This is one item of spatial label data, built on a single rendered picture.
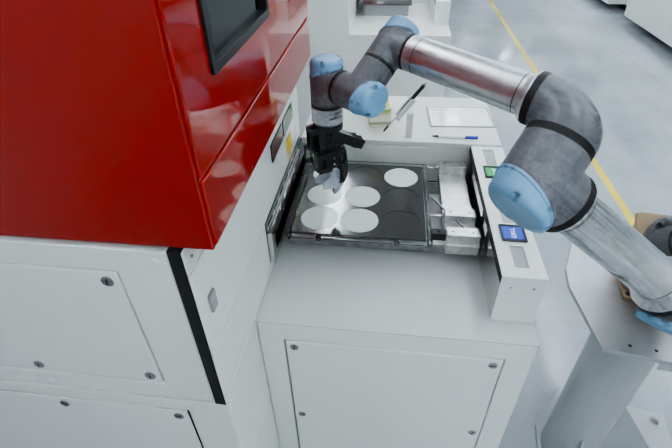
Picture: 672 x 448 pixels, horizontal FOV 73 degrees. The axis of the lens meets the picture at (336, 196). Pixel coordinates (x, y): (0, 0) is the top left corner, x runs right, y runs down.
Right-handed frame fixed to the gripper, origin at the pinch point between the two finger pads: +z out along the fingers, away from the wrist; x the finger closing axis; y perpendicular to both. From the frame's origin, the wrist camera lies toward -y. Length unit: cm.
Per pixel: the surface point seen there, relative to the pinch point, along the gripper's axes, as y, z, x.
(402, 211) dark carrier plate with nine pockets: -14.0, 7.4, 10.8
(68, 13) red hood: 50, -57, 27
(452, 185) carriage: -36.2, 9.3, 8.1
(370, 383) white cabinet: 12.9, 35.5, 32.7
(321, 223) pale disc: 6.7, 7.3, 2.4
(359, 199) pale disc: -7.7, 7.3, -0.3
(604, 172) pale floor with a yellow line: -230, 97, -28
